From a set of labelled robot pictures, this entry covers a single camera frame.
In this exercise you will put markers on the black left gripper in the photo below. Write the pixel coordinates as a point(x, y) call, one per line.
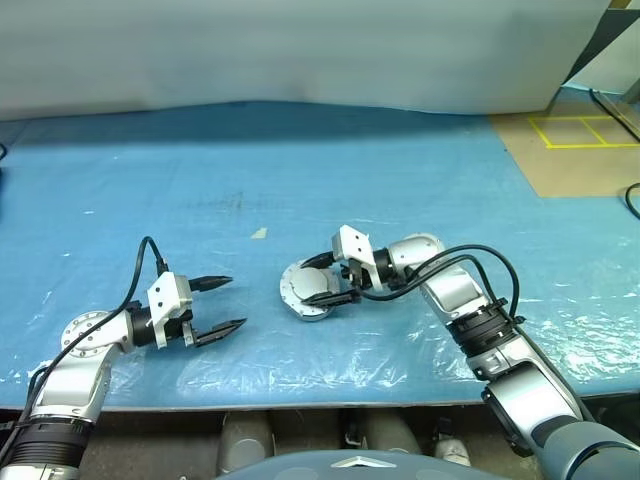
point(177, 327)

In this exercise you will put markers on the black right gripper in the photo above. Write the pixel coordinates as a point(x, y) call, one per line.
point(356, 280)

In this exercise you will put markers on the round grey metal disc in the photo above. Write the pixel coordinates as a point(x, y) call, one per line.
point(307, 285)

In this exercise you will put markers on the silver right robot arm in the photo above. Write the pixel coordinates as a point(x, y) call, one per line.
point(450, 290)

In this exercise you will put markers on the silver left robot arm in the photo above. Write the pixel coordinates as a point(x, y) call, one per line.
point(80, 380)

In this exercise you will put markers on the small beige tape scrap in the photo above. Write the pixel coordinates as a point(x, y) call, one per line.
point(259, 233)

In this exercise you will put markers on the grey rounded shell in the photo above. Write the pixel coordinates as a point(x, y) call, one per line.
point(390, 432)
point(245, 440)

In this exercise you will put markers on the grey-blue robot torso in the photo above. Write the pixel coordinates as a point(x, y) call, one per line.
point(300, 467)

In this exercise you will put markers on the white rounded shell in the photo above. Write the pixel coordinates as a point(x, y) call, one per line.
point(452, 450)

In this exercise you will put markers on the white backdrop sheet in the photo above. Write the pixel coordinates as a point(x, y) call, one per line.
point(300, 50)

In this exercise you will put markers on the brown board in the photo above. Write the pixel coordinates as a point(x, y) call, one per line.
point(575, 170)

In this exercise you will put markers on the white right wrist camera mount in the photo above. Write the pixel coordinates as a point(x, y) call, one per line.
point(350, 242)

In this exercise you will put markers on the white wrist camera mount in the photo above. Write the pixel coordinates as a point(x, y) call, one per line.
point(350, 242)
point(162, 295)

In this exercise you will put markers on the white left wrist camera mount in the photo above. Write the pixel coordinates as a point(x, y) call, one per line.
point(162, 295)

